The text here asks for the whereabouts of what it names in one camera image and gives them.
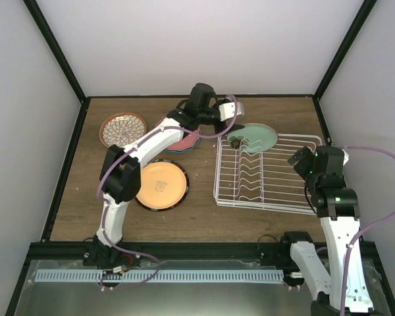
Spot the green plate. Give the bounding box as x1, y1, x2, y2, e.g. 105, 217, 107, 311
227, 123, 278, 153

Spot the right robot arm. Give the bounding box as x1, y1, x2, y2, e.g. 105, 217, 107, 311
279, 145, 378, 315

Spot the yellow bear plate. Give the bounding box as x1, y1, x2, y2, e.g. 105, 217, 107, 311
135, 161, 188, 210

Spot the slotted cable duct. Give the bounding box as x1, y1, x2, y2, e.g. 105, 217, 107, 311
34, 269, 284, 284

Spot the white wire dish rack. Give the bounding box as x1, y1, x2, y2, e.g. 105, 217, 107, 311
213, 134, 323, 215

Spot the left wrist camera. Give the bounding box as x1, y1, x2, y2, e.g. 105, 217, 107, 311
218, 101, 244, 122

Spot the black rimmed beige plate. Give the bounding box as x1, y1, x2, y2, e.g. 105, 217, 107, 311
134, 158, 190, 212

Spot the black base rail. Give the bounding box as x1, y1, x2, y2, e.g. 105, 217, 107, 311
29, 242, 381, 264

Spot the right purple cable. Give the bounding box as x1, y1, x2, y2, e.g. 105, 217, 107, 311
329, 144, 395, 316

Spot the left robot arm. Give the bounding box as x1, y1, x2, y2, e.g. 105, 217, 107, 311
84, 83, 244, 267

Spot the blue dotted plate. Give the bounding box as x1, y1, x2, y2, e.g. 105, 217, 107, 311
166, 134, 199, 153

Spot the red dotted scalloped plate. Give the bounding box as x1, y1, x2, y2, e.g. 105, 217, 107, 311
155, 118, 200, 152

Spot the black enclosure frame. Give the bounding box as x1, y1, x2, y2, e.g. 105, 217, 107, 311
5, 0, 395, 316

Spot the floral patterned brown plate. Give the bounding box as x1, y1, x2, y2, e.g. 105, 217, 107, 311
99, 112, 147, 147

